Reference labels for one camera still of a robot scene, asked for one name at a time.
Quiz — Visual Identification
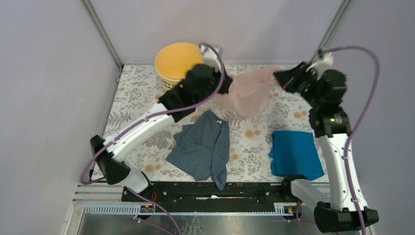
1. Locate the pink plastic trash bag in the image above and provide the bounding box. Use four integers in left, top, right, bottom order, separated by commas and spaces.
212, 66, 282, 118

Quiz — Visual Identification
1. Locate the grey-blue shirt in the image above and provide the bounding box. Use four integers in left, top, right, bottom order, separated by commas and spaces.
166, 110, 230, 190

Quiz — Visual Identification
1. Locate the bright blue cloth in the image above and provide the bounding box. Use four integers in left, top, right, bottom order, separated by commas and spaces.
269, 131, 324, 181

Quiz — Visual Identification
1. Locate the left aluminium frame post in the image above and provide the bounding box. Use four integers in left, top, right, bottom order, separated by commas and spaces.
80, 0, 124, 71

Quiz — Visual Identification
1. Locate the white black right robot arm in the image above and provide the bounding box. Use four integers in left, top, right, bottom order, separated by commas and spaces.
274, 63, 379, 233

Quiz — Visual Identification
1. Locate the aluminium frame post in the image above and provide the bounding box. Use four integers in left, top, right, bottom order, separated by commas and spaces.
80, 0, 124, 71
310, 0, 353, 62

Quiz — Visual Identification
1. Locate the right aluminium frame post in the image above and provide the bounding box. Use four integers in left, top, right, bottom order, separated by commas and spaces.
310, 0, 353, 62

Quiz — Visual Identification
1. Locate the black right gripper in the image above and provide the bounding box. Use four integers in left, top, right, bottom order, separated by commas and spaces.
272, 62, 323, 108

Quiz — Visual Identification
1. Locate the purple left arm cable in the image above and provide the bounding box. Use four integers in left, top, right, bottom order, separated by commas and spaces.
80, 42, 226, 186

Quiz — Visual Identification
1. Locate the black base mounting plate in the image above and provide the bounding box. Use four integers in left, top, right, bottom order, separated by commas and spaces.
121, 180, 299, 208

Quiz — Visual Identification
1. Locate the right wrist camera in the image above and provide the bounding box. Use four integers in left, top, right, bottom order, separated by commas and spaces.
307, 48, 333, 71

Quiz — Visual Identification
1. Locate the yellow plastic trash bin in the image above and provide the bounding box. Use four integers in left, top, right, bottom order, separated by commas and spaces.
154, 42, 203, 91

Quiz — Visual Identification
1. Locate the slotted cable duct rail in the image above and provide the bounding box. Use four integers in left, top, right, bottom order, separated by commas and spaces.
84, 203, 296, 216

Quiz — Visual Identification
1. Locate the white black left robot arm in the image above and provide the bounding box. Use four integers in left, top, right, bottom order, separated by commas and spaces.
90, 62, 231, 201

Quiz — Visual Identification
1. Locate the floral table mat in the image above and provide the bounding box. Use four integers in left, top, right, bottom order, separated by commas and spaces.
104, 65, 312, 182

